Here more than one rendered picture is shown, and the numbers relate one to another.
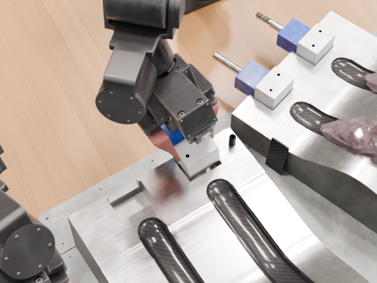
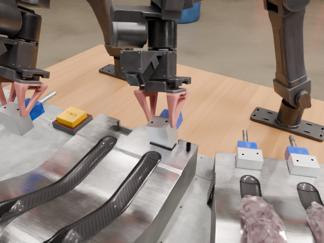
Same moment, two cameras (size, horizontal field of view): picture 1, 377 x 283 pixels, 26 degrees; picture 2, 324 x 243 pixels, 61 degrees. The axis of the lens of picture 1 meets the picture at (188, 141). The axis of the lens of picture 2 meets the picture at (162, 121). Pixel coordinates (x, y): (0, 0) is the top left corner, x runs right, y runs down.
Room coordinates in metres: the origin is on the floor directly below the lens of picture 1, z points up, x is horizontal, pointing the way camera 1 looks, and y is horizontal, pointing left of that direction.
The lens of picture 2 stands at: (0.34, -0.41, 1.28)
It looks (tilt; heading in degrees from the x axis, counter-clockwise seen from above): 36 degrees down; 60
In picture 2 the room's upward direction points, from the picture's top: straight up
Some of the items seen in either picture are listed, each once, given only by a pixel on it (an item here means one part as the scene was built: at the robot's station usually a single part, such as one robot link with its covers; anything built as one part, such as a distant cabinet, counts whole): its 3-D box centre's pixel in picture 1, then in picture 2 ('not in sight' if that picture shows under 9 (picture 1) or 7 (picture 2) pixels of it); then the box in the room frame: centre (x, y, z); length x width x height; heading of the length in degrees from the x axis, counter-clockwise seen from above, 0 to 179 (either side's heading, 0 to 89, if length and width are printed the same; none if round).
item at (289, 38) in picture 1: (289, 34); (296, 154); (0.83, -0.16, 0.86); 0.13 x 0.05 x 0.05; 50
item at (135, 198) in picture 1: (130, 205); (123, 133); (0.52, 0.08, 0.87); 0.05 x 0.05 x 0.04; 33
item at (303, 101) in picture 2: not in sight; (294, 94); (0.97, -0.03, 0.90); 0.09 x 0.06 x 0.06; 77
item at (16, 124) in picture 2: not in sight; (33, 107); (0.35, 0.19, 0.94); 0.13 x 0.05 x 0.05; 33
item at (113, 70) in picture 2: not in sight; (122, 65); (0.69, 0.50, 0.84); 0.20 x 0.07 x 0.08; 118
